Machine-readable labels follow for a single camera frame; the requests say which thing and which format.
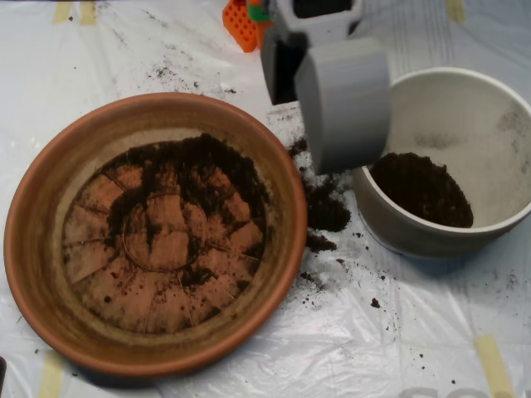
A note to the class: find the white ceramic pot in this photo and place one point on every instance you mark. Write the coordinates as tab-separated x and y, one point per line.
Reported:
398	240

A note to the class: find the spilled dark soil patch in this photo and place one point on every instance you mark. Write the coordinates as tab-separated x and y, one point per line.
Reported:
327	215

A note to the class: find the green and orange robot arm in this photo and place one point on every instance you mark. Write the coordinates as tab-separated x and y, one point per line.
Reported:
245	25

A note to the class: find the dark soil heap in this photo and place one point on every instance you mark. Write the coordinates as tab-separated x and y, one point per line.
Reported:
207	166

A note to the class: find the terracotta plant pot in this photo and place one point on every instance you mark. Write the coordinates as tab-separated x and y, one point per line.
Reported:
37	257

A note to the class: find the clear plastic sheet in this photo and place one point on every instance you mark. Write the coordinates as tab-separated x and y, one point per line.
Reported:
415	331

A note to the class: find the beige masking tape strip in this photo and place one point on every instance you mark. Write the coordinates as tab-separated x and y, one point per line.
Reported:
493	365
455	10
88	14
52	377
62	12

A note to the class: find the dark soil layer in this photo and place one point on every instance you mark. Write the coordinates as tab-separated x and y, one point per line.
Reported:
415	195

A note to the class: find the dark object at edge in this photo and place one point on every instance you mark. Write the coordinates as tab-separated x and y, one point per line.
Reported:
2	373

